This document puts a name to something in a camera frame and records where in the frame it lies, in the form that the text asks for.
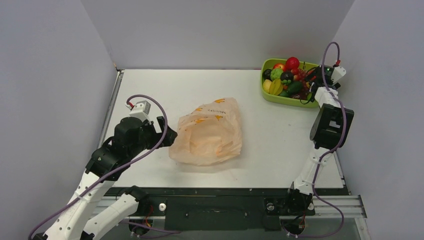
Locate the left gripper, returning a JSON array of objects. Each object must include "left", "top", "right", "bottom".
[{"left": 128, "top": 116, "right": 177, "bottom": 158}]

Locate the purple grape bunch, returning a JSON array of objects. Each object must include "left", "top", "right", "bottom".
[{"left": 290, "top": 68, "right": 310, "bottom": 100}]

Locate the dark green avocado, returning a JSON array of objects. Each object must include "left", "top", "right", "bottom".
[{"left": 286, "top": 81, "right": 304, "bottom": 96}]

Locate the red pomegranate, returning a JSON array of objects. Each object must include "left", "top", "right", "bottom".
[{"left": 285, "top": 56, "right": 300, "bottom": 71}]

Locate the dark mangosteen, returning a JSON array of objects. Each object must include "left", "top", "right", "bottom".
[{"left": 280, "top": 71, "right": 294, "bottom": 86}]

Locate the translucent orange plastic bag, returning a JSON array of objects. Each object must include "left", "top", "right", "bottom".
[{"left": 168, "top": 97, "right": 243, "bottom": 166}]

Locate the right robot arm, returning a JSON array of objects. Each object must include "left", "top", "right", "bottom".
[{"left": 282, "top": 63, "right": 354, "bottom": 215}]

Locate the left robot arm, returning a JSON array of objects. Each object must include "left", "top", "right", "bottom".
[{"left": 28, "top": 114, "right": 177, "bottom": 240}]

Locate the red apple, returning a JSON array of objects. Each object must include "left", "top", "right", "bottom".
[{"left": 273, "top": 63, "right": 286, "bottom": 72}]

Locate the green guava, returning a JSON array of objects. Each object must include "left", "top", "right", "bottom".
[{"left": 270, "top": 68, "right": 284, "bottom": 81}]

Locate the yellow lemon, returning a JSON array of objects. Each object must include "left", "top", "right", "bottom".
[{"left": 262, "top": 79, "right": 272, "bottom": 94}]

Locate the green plastic fruit tray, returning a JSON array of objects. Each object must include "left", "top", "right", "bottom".
[{"left": 260, "top": 58, "right": 319, "bottom": 108}]

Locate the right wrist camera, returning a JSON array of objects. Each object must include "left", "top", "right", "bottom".
[{"left": 331, "top": 66, "right": 347, "bottom": 85}]

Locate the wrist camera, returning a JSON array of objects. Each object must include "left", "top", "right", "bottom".
[
  {"left": 127, "top": 100, "right": 151, "bottom": 122},
  {"left": 331, "top": 66, "right": 347, "bottom": 85}
]

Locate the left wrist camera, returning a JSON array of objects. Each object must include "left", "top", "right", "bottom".
[{"left": 127, "top": 100, "right": 151, "bottom": 122}]

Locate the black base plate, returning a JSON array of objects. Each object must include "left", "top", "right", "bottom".
[{"left": 105, "top": 185, "right": 349, "bottom": 232}]

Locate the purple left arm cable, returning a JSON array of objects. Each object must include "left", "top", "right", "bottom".
[{"left": 27, "top": 94, "right": 182, "bottom": 240}]

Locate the aluminium table rail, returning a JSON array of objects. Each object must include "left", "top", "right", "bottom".
[{"left": 62, "top": 69, "right": 125, "bottom": 240}]

